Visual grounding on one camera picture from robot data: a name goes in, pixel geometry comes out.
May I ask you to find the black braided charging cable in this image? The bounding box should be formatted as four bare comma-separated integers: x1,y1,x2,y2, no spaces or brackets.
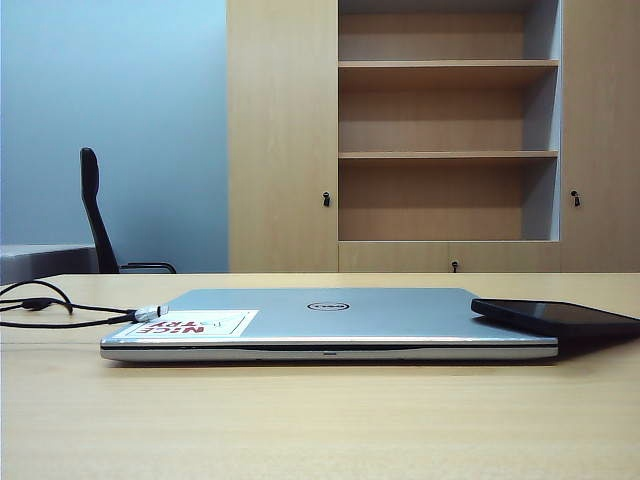
0,279,169,331

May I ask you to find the black smartphone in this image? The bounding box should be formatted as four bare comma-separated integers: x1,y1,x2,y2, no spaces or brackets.
470,297,640,338

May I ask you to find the light wooden shelf cabinet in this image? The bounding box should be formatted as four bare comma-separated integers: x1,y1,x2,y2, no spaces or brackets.
225,0,640,275

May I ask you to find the silver Dell laptop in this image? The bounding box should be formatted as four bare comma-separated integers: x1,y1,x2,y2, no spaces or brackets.
99,287,559,363

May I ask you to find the white red Nice Try sticker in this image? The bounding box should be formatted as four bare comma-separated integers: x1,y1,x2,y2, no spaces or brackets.
122,309,260,339

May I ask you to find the black office chair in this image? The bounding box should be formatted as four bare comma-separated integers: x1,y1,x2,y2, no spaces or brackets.
79,146,178,275

